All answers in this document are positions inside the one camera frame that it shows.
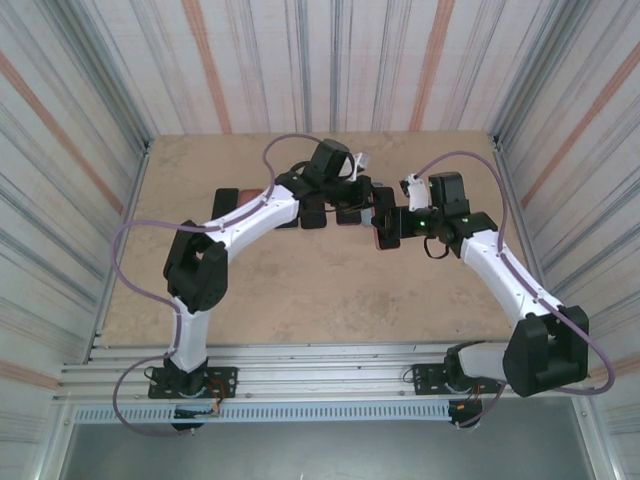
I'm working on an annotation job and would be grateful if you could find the black phone case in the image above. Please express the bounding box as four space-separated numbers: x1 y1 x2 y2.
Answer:
300 197 327 232

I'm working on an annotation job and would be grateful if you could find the smartphone with mint green frame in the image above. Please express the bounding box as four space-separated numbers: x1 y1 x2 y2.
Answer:
212 187 240 225

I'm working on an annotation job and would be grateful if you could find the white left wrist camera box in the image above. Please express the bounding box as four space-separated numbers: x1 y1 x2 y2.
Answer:
348 152 374 184

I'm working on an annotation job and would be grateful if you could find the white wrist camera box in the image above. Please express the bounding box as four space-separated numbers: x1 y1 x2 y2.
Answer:
399 173 431 212
348 152 374 184

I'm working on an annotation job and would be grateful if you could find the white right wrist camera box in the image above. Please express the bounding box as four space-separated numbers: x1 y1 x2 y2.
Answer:
399 173 431 212

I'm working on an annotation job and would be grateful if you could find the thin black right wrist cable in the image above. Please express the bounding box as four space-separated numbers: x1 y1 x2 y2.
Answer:
422 237 450 261

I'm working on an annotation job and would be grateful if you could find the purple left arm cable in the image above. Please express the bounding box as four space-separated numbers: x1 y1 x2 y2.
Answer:
109 133 331 439

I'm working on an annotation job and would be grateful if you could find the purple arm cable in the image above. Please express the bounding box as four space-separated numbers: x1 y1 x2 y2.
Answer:
412 151 616 429
109 133 331 439

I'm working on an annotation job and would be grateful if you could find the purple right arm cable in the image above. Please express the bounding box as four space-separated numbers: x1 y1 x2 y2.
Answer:
412 151 616 429

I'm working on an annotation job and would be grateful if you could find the aluminium table side rail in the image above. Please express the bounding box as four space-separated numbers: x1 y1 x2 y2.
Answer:
87 139 154 364
492 134 569 359

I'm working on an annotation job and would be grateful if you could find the aluminium base frame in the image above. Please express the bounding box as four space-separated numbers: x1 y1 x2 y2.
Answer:
52 343 599 402

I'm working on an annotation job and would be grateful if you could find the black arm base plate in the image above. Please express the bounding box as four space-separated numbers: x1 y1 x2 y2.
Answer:
147 366 239 400
410 362 503 396

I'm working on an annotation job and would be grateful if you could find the perforated metal cable tray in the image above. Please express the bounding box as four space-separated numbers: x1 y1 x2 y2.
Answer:
73 403 454 424

